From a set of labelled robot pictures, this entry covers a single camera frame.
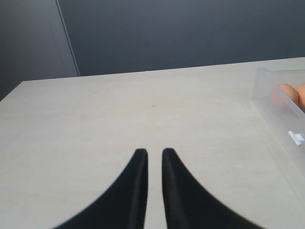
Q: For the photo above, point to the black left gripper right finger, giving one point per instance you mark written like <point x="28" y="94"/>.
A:
<point x="188" y="205"/>

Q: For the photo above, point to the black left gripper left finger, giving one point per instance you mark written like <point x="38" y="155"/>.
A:
<point x="122" y="205"/>

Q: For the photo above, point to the clear plastic egg box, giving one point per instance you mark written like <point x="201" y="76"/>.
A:
<point x="286" y="120"/>

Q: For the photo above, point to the brown egg top row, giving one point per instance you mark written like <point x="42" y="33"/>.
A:
<point x="301" y="94"/>
<point x="278" y="99"/>

